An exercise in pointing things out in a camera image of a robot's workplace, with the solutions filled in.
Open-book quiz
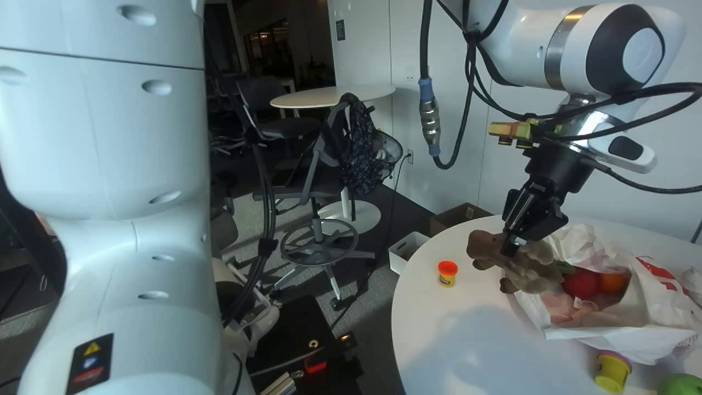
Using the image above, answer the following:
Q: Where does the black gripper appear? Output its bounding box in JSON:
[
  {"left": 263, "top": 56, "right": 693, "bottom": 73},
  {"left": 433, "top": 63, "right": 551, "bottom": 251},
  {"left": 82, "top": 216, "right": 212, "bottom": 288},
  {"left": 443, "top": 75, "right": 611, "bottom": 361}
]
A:
[{"left": 499, "top": 143, "right": 592, "bottom": 258}]

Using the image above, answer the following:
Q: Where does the brown plush toy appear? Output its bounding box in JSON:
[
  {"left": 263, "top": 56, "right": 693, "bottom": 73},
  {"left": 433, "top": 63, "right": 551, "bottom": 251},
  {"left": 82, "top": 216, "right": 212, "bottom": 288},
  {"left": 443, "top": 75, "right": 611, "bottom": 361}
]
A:
[{"left": 466, "top": 230, "right": 574, "bottom": 295}]

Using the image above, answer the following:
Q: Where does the orange round fruit toy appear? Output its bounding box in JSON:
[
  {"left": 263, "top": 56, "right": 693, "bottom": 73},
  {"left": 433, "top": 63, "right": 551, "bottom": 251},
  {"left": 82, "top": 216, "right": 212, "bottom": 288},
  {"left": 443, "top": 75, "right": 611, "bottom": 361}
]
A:
[{"left": 599, "top": 273, "right": 629, "bottom": 297}]

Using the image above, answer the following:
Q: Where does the white red plastic bag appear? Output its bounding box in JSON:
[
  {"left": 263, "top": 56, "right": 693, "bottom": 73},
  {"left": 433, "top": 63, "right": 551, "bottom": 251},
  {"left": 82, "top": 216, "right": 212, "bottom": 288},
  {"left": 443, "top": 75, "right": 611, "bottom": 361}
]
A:
[{"left": 513, "top": 225, "right": 702, "bottom": 367}]

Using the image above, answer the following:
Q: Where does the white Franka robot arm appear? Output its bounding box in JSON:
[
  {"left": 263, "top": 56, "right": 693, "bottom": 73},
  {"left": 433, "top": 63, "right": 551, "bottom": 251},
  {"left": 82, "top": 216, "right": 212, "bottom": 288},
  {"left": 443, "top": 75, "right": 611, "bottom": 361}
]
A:
[{"left": 0, "top": 0, "right": 700, "bottom": 395}]

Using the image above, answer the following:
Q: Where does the red yellow small cup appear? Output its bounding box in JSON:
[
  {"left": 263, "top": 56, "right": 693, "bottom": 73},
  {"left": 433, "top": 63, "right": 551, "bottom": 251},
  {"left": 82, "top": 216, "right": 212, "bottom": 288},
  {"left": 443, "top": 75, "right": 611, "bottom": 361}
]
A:
[{"left": 437, "top": 262, "right": 458, "bottom": 288}]

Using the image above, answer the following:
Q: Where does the red round fruit toy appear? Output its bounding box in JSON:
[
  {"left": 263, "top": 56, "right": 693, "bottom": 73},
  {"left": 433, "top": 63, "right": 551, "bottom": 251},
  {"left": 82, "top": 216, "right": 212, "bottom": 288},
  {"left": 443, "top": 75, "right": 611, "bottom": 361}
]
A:
[{"left": 562, "top": 270, "right": 599, "bottom": 301}]

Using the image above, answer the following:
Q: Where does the white open cardboard box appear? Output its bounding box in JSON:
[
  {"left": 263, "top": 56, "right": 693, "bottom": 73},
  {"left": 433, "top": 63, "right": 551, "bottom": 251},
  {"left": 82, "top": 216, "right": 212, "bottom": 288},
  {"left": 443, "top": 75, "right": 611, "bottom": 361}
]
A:
[{"left": 388, "top": 230, "right": 427, "bottom": 274}]

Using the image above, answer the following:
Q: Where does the yellow green small cup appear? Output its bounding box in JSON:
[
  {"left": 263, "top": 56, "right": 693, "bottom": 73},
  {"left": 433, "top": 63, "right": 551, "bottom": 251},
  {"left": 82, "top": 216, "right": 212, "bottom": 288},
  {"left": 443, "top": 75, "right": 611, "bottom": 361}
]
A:
[{"left": 594, "top": 353, "right": 631, "bottom": 395}]

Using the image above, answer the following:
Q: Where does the black office chair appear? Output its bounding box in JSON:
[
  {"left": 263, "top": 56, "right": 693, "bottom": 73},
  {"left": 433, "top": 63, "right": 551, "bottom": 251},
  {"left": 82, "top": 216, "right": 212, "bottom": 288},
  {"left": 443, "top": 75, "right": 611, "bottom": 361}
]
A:
[{"left": 281, "top": 93, "right": 403, "bottom": 301}]

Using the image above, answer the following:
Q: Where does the black controller box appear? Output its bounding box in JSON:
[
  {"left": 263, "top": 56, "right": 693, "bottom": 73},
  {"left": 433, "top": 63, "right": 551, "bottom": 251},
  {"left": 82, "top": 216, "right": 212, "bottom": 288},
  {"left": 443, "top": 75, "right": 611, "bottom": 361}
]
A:
[{"left": 247, "top": 297, "right": 362, "bottom": 395}]

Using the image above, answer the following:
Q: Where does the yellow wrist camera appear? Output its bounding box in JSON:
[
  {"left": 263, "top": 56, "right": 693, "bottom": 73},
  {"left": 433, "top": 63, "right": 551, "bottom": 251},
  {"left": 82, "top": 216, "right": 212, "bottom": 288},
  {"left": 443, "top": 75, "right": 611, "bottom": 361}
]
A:
[{"left": 488, "top": 120, "right": 562, "bottom": 149}]

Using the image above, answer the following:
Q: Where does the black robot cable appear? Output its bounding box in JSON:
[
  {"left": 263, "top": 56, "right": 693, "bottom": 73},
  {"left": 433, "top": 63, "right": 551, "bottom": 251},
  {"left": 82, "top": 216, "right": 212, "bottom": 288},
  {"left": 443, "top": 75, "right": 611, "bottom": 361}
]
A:
[{"left": 416, "top": 0, "right": 702, "bottom": 195}]

